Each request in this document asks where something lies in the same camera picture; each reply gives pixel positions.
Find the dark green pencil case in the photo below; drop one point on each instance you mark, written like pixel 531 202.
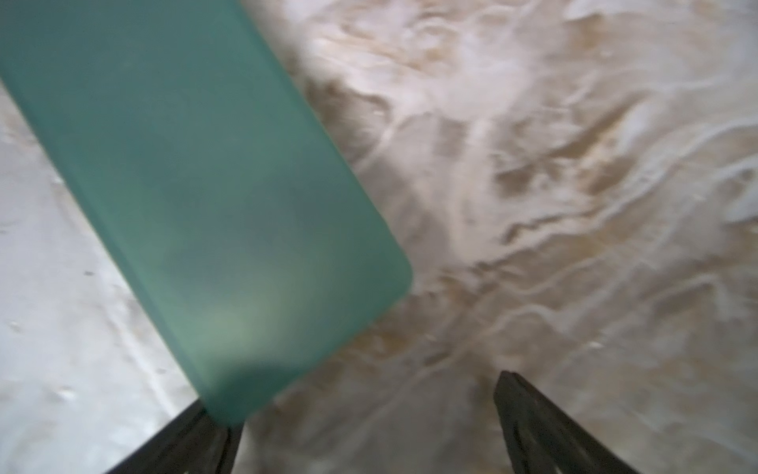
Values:
pixel 239 227

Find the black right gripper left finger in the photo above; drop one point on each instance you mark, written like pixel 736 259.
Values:
pixel 191 443

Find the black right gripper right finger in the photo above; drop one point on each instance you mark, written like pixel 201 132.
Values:
pixel 542 438

